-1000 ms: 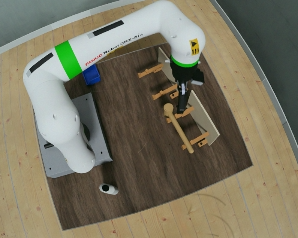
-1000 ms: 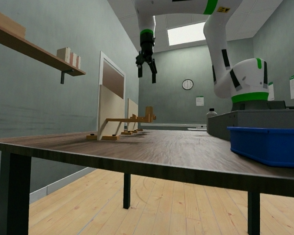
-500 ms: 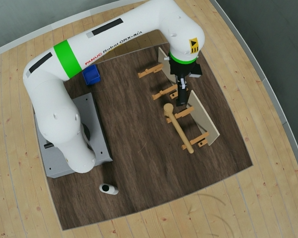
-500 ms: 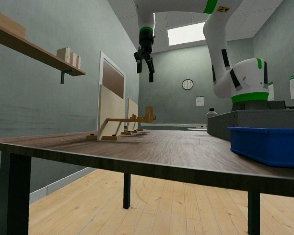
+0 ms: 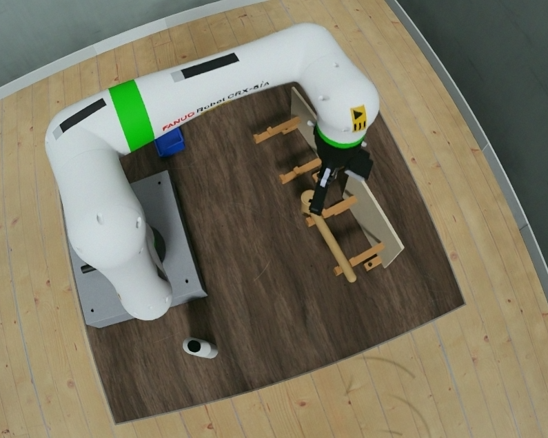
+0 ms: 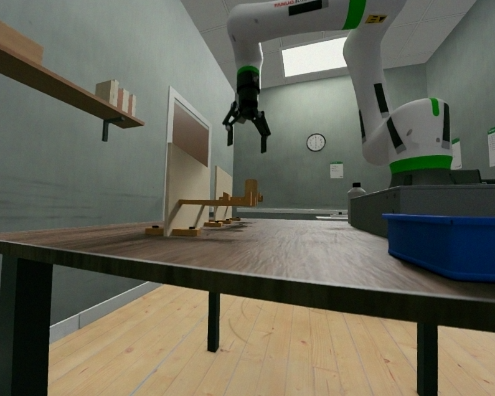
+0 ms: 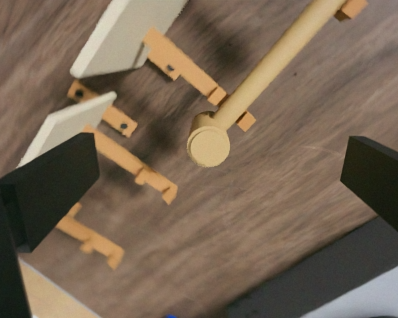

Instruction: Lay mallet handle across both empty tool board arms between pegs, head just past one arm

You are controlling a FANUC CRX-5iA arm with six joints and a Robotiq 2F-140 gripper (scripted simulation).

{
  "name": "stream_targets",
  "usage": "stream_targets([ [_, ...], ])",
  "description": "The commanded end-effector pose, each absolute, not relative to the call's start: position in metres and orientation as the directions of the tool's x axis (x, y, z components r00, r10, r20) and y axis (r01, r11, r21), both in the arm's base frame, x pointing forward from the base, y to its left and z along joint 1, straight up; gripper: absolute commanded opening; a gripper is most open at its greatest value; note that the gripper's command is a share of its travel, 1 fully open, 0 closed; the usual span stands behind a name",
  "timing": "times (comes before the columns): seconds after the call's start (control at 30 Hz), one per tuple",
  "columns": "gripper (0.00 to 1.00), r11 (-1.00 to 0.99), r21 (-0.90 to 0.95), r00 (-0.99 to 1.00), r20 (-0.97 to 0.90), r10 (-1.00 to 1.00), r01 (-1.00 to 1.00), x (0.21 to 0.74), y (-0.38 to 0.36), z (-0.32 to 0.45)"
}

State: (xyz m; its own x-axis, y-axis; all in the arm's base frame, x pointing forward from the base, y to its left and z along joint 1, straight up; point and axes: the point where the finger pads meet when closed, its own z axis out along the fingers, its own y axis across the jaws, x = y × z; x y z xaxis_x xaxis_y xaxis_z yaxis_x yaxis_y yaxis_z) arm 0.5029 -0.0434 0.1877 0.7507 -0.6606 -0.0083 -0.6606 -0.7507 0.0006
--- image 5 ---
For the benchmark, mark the blue plastic bin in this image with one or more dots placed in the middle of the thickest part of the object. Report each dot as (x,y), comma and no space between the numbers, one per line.
(169,143)

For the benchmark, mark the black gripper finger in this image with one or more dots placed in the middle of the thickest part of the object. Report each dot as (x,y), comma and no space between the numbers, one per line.
(320,192)

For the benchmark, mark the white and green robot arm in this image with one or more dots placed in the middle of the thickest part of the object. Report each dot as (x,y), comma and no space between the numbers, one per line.
(105,221)

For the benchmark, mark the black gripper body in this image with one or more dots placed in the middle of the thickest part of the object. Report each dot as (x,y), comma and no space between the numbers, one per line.
(332,164)

